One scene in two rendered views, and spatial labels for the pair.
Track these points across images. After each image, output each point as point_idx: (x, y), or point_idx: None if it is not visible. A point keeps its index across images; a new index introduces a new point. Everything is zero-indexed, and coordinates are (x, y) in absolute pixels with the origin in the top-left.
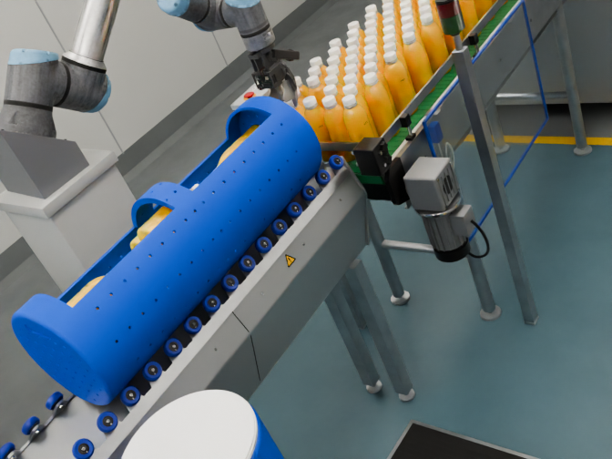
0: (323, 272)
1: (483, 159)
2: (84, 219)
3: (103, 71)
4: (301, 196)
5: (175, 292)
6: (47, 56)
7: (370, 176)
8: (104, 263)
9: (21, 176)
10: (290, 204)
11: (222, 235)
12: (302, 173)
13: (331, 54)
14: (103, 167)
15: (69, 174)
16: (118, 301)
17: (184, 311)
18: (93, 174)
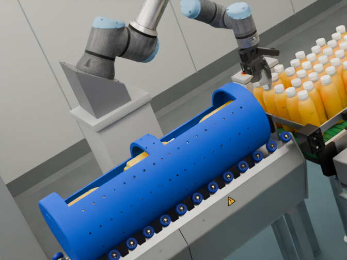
0: (260, 213)
1: None
2: (121, 136)
3: (154, 37)
4: (251, 157)
5: (136, 210)
6: (116, 25)
7: None
8: (106, 177)
9: (85, 101)
10: (239, 162)
11: (177, 178)
12: (251, 143)
13: (312, 50)
14: (140, 103)
15: (116, 104)
16: (96, 209)
17: (141, 223)
18: (131, 107)
